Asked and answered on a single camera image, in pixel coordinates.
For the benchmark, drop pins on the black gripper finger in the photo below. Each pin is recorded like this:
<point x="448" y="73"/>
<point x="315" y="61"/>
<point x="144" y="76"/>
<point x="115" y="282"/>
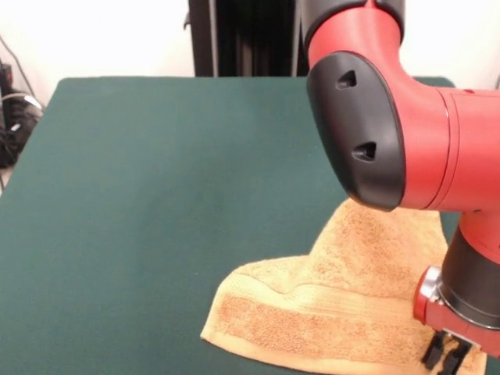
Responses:
<point x="433" y="349"/>
<point x="453" y="355"/>

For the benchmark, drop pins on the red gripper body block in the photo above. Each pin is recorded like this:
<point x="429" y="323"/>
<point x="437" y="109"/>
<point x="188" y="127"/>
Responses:
<point x="449" y="324"/>

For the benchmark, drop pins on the tan terry towel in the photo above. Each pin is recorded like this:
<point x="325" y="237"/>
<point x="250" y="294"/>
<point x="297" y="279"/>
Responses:
<point x="332" y="304"/>

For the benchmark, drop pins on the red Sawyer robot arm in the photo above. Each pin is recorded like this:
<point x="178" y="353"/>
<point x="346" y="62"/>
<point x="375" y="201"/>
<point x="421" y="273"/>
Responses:
<point x="429" y="117"/>

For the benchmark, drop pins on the dark green table cloth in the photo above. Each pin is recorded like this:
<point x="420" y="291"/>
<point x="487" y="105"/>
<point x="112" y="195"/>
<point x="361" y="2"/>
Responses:
<point x="117" y="195"/>

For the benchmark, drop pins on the small black device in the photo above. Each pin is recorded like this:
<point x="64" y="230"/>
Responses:
<point x="6" y="74"/>

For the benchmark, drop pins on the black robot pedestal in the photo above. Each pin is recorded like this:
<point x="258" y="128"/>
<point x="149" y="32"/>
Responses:
<point x="254" y="39"/>

